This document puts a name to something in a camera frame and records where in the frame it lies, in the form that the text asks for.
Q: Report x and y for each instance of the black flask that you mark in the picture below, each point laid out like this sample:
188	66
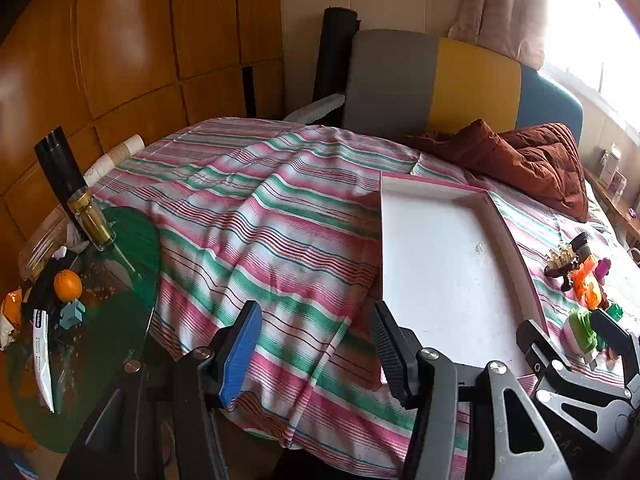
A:
57	165

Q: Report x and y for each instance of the brown quilt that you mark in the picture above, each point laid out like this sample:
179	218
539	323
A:
530	160

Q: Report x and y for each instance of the orange snack bag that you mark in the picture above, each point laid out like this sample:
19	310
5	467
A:
10	317

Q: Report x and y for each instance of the window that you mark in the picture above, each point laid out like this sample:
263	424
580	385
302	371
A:
600	35

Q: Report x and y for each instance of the orange fruit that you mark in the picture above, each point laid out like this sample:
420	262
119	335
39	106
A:
67	286

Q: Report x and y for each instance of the white carton box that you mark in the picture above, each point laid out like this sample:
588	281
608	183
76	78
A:
610	160

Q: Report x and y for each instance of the glass jar with gold lid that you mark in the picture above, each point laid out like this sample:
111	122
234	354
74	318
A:
92	222

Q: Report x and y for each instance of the purple funnel-shaped toy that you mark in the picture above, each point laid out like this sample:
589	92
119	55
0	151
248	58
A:
602	267

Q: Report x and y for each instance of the beige patterned curtain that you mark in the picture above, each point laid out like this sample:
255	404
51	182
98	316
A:
505	5

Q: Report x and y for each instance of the stack of paper cups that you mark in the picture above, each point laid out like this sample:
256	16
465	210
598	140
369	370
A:
117	152

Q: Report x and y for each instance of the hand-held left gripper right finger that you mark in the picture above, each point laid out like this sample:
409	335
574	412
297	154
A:
392	360

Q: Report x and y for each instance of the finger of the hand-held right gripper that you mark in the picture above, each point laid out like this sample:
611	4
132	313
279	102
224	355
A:
537	347
617	337

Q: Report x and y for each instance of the white tray with pink rim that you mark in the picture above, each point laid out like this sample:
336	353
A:
440	270

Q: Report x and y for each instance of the green hollow tube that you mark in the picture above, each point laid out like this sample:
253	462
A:
614	312

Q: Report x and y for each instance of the black rolled mat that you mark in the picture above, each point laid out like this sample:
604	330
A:
332	50

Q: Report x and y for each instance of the green round toy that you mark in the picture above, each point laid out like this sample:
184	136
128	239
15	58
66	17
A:
580	330

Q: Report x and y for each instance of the brown toy with wheel stem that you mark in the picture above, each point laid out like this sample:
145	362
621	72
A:
562	260

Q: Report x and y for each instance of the green glass round table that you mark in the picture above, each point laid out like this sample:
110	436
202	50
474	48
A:
130	260

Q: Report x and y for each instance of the grey yellow blue headboard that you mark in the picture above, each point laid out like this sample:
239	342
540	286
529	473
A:
395	80

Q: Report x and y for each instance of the small purple box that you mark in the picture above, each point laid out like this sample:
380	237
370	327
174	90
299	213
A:
619	182

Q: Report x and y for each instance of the white packet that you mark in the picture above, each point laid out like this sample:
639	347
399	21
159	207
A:
42	360

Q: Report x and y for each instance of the striped pink green blanket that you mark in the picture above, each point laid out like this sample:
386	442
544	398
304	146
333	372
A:
280	240

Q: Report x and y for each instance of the wooden wardrobe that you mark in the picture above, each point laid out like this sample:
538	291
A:
125	35

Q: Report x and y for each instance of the orange toy block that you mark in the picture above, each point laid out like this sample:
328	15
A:
585	280

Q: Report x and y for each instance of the wooden bedside table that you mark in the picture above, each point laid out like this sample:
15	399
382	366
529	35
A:
617	210

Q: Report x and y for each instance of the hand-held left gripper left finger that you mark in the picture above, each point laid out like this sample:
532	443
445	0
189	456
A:
240	360

